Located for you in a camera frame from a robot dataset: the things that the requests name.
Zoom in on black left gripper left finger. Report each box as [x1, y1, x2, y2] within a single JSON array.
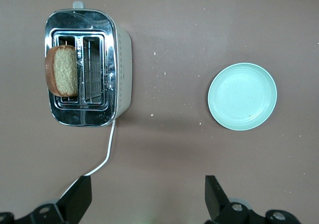
[[0, 175, 93, 224]]

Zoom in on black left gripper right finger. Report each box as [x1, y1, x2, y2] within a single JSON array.
[[204, 175, 303, 224]]

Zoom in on brown bread slice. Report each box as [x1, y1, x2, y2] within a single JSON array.
[[44, 44, 78, 97]]

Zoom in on light green plate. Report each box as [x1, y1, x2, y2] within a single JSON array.
[[207, 62, 278, 131]]

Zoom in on beige chrome-top toaster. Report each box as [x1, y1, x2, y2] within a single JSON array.
[[44, 1, 133, 128]]

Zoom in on white toaster power cord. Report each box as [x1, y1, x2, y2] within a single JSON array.
[[59, 119, 117, 200]]

